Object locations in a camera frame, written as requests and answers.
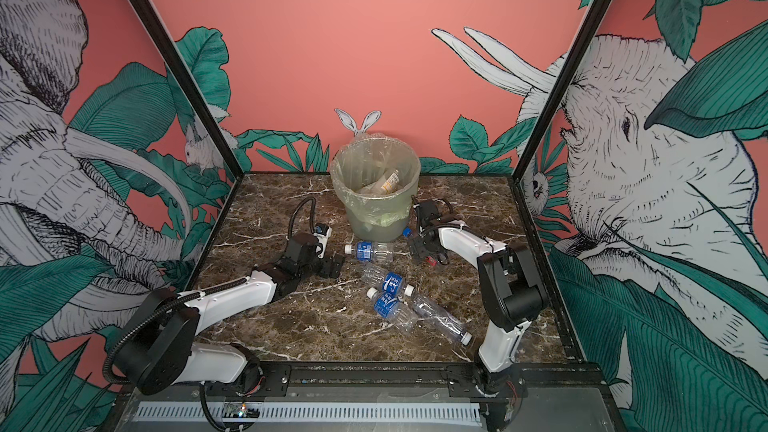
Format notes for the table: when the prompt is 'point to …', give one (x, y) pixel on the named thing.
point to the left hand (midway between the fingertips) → (332, 249)
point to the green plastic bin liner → (365, 158)
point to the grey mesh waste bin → (364, 230)
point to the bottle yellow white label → (385, 185)
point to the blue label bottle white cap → (393, 310)
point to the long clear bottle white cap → (441, 317)
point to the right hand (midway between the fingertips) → (425, 242)
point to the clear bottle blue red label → (416, 248)
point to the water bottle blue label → (386, 281)
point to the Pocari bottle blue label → (371, 251)
